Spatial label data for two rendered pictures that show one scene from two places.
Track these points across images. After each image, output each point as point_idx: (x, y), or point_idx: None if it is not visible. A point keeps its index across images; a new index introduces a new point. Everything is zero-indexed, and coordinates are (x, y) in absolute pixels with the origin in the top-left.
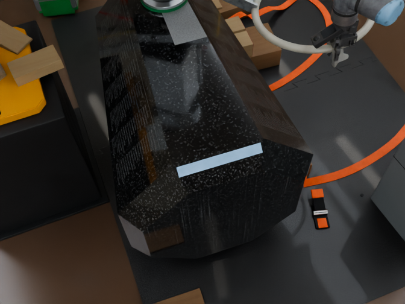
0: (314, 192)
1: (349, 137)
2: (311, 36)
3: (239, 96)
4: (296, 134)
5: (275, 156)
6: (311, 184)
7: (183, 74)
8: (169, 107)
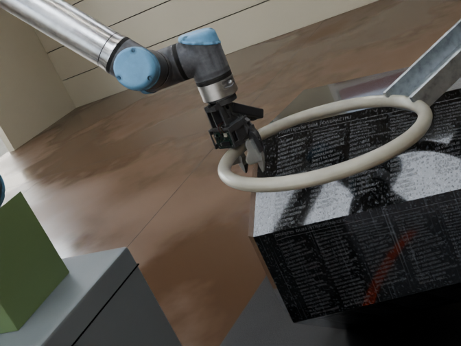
0: None
1: None
2: (261, 108)
3: (315, 120)
4: (278, 217)
5: (255, 166)
6: None
7: (387, 85)
8: (357, 82)
